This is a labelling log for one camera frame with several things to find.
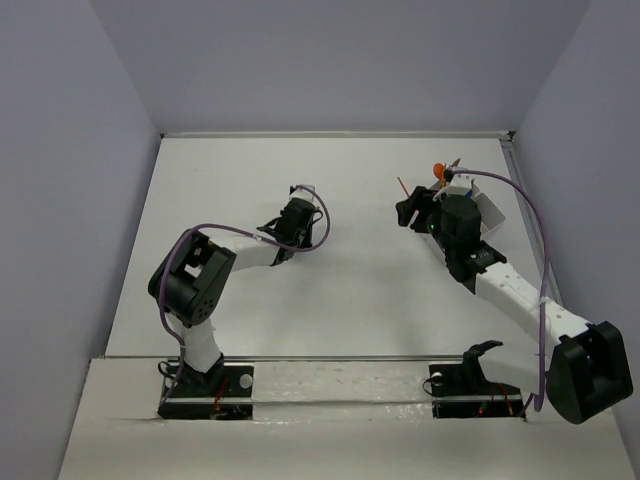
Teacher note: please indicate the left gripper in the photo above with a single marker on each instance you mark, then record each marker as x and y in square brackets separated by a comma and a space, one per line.
[273, 229]

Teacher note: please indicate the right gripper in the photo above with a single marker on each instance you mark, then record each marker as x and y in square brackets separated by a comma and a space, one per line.
[407, 208]

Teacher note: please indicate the red chopstick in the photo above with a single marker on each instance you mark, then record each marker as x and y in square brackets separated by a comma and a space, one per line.
[403, 186]

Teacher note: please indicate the orange plastic spoon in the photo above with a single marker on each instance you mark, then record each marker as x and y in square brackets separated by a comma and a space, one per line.
[438, 170]

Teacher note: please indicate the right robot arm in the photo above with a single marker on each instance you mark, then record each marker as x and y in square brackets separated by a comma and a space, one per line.
[587, 371]

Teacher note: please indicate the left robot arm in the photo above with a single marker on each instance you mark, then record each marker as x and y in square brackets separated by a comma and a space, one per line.
[188, 284]

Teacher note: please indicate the white divided container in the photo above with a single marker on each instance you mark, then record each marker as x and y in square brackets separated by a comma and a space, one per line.
[492, 217]

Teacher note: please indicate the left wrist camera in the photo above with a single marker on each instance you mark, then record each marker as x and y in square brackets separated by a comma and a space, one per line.
[303, 192]

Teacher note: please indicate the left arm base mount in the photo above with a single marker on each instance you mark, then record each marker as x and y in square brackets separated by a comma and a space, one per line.
[223, 393]

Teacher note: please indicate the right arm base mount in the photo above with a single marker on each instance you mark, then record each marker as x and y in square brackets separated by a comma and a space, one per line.
[462, 391]

